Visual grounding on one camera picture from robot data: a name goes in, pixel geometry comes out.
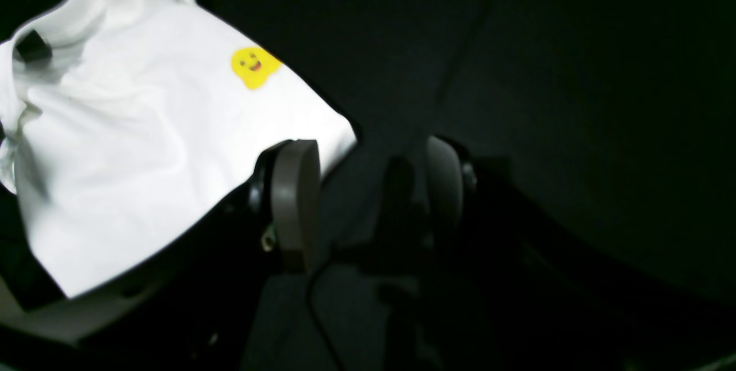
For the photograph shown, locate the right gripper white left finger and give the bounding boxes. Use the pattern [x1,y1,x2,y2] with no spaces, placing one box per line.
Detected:
[77,140,321,370]

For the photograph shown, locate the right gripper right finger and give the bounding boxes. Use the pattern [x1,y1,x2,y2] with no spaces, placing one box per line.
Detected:
[425,135,734,370]

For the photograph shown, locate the white printed t-shirt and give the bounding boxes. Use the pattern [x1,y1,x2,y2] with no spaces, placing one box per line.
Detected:
[2,0,357,297]

